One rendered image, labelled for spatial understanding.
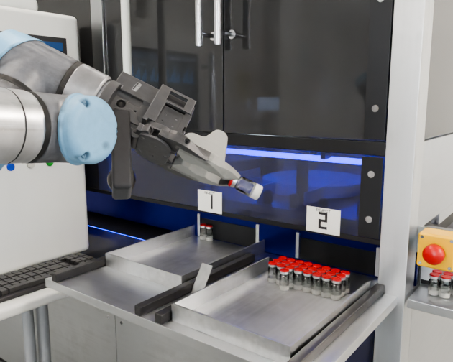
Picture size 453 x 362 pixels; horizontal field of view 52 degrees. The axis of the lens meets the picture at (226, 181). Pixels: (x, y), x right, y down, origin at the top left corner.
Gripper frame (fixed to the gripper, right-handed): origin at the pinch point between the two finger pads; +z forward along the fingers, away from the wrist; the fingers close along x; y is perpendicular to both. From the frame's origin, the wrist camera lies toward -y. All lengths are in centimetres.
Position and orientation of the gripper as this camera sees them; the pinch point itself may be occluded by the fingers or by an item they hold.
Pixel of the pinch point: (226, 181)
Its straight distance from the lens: 65.1
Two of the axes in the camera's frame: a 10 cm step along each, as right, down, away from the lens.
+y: 3.7, -8.2, 4.4
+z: 8.9, 4.5, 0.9
